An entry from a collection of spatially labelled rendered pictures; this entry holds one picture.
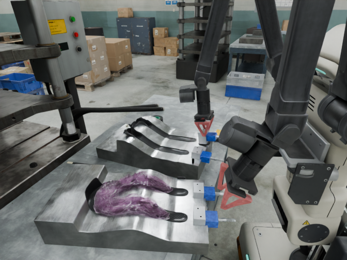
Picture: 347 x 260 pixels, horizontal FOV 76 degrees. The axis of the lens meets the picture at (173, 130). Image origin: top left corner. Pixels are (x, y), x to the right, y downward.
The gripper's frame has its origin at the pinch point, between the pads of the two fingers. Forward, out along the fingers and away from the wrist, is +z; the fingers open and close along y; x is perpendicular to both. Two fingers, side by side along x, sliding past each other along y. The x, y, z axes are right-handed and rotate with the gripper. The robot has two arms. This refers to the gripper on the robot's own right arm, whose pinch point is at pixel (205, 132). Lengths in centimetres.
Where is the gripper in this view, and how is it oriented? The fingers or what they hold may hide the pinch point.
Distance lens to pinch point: 100.4
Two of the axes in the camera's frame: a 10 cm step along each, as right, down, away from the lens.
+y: -3.7, 3.4, -8.6
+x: 9.2, 0.3, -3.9
